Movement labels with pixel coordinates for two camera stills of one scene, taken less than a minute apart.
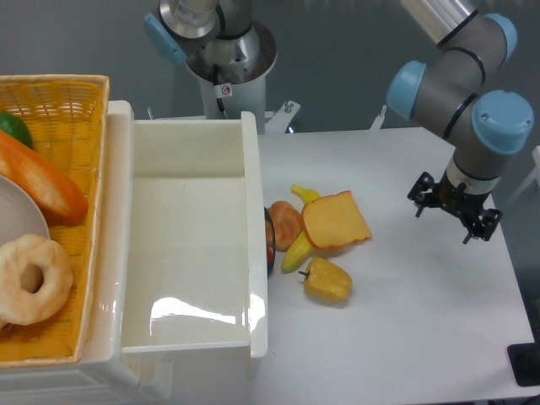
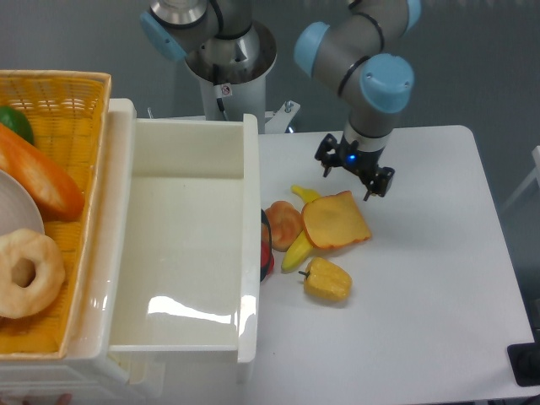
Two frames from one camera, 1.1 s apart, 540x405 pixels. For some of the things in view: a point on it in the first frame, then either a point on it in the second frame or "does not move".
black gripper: x=427 y=192 → x=333 y=153
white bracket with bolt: x=282 y=118 does not move
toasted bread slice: x=334 y=220 does not move
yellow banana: x=302 y=248 does not move
